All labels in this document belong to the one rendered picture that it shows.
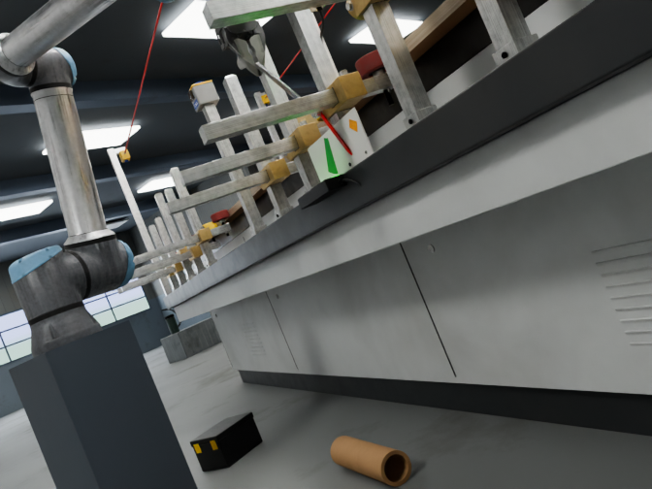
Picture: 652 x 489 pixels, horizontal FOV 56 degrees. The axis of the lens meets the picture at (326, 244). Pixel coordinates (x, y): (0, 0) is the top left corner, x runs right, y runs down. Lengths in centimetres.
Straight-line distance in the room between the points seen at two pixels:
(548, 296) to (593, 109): 56
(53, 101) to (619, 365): 159
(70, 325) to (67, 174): 44
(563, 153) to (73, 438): 135
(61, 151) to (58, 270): 35
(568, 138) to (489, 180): 17
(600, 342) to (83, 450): 123
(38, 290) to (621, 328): 141
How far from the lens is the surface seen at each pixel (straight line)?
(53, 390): 173
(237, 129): 116
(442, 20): 122
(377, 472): 151
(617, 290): 119
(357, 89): 124
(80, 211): 192
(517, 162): 95
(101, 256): 190
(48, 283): 180
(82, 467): 176
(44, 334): 180
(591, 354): 131
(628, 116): 82
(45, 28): 171
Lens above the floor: 55
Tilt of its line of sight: 1 degrees up
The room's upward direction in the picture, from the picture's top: 23 degrees counter-clockwise
